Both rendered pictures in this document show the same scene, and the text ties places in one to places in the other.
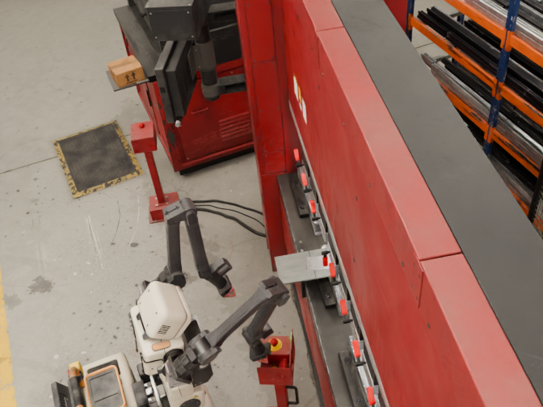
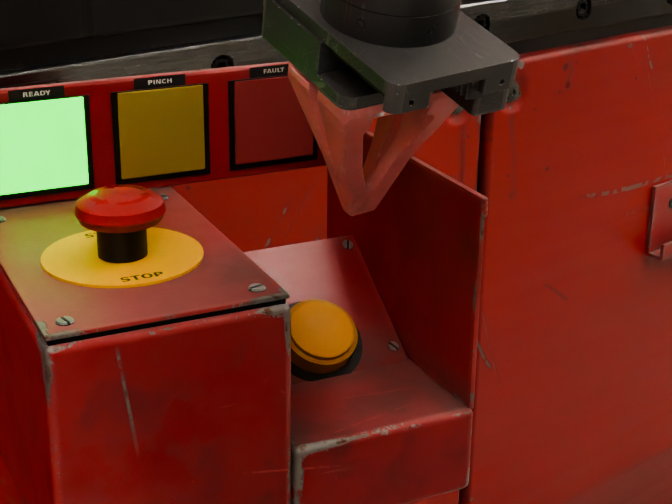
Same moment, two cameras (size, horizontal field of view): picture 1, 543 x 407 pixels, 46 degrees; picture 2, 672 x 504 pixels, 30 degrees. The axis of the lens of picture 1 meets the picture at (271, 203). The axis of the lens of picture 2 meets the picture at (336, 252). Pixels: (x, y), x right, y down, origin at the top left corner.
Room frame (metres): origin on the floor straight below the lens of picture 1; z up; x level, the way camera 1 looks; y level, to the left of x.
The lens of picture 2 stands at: (1.98, 0.55, 0.99)
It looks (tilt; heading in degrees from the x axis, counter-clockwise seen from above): 22 degrees down; 235
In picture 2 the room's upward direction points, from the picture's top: 1 degrees clockwise
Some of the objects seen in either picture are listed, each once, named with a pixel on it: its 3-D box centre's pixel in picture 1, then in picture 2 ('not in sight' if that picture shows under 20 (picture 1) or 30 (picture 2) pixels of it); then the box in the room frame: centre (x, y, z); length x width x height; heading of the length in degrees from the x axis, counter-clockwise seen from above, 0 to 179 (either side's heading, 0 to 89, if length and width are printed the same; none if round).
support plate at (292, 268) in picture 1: (303, 266); not in sight; (2.04, -0.12, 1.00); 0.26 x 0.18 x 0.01; 95
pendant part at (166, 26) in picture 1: (191, 55); not in sight; (3.28, 0.36, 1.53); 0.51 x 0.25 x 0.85; 170
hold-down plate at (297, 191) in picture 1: (299, 198); not in sight; (2.65, -0.16, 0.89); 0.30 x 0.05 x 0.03; 5
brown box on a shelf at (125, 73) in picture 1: (125, 69); not in sight; (4.04, 0.93, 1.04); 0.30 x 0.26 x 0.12; 18
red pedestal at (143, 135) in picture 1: (153, 172); not in sight; (3.62, 0.83, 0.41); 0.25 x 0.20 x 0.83; 95
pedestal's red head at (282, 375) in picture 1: (275, 356); (215, 293); (1.71, 0.06, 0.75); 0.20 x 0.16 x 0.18; 171
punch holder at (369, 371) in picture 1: (378, 366); not in sight; (1.28, -0.33, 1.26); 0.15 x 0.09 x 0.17; 5
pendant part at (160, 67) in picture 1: (178, 75); not in sight; (3.24, 0.45, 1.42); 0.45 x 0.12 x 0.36; 170
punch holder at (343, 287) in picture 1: (351, 285); not in sight; (1.68, -0.30, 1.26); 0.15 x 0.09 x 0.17; 5
